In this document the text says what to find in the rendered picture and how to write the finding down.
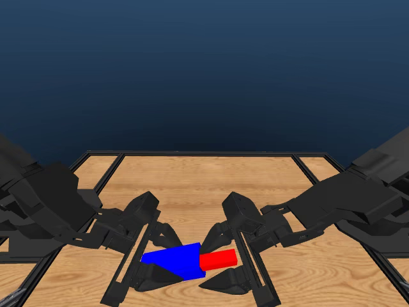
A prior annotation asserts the blue hollow socket block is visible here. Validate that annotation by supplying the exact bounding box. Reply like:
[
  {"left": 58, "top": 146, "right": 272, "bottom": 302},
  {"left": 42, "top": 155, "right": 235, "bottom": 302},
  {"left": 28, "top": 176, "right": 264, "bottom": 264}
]
[{"left": 140, "top": 242, "right": 207, "bottom": 283}]

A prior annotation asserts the thin red peg bar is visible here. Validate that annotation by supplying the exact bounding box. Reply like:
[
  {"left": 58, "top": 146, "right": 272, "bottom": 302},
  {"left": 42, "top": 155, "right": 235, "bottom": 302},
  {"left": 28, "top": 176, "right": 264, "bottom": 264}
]
[{"left": 199, "top": 248, "right": 239, "bottom": 272}]

